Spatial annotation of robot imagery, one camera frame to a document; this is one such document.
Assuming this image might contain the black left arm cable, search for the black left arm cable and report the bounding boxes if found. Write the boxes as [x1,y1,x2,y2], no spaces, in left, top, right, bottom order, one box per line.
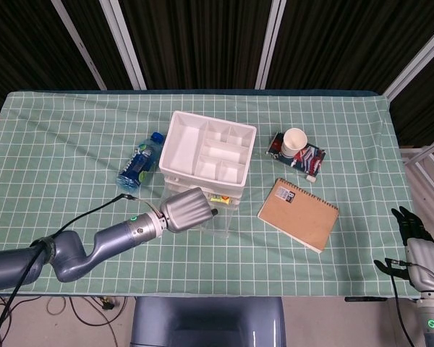
[0,194,137,347]

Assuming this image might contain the blue red patterned pouch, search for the blue red patterned pouch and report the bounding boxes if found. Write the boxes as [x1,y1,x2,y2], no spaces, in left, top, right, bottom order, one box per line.
[265,132,328,178]

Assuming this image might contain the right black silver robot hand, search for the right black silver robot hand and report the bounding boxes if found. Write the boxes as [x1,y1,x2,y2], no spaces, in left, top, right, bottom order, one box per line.
[373,205,434,290]

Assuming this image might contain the blue plastic water bottle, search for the blue plastic water bottle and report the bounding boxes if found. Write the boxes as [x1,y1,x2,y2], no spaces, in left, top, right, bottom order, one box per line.
[116,132,166,192]

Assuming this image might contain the thin white frame post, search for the thin white frame post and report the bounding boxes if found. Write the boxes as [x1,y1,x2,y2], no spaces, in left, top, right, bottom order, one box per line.
[51,0,108,90]

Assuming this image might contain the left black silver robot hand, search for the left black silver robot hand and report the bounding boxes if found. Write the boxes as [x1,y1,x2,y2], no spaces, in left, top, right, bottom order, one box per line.
[160,187,218,232]

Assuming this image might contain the black right hand cable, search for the black right hand cable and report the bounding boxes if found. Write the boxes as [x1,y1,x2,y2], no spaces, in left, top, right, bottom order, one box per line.
[385,258,417,347]

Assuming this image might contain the loose floor cables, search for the loose floor cables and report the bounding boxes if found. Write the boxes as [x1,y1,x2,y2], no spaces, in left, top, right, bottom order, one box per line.
[0,295,128,347]

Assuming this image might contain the green checked tablecloth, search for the green checked tablecloth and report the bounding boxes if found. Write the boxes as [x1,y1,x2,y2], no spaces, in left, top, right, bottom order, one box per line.
[0,90,422,299]

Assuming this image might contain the wide white frame post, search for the wide white frame post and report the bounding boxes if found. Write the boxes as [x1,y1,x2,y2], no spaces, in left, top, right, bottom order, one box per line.
[98,0,148,90]
[384,20,434,100]
[255,0,287,90]

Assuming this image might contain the white plastic drawer cabinet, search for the white plastic drawer cabinet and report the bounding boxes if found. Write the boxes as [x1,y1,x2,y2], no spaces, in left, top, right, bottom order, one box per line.
[158,111,258,209]

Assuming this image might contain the clear plastic drawer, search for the clear plastic drawer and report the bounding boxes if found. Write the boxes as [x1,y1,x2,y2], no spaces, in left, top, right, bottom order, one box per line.
[164,182,240,239]

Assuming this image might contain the white paper cup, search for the white paper cup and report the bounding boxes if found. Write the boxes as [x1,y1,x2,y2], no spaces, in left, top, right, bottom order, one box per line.
[281,127,308,159]

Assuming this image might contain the white metal rack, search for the white metal rack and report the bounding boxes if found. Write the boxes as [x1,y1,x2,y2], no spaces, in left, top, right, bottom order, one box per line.
[399,133,434,207]

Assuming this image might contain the brown spiral notebook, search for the brown spiral notebook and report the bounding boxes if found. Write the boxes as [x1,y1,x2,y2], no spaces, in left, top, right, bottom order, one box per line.
[257,177,340,254]

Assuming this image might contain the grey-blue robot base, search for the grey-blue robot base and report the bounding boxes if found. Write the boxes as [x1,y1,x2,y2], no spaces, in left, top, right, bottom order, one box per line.
[129,296,286,347]

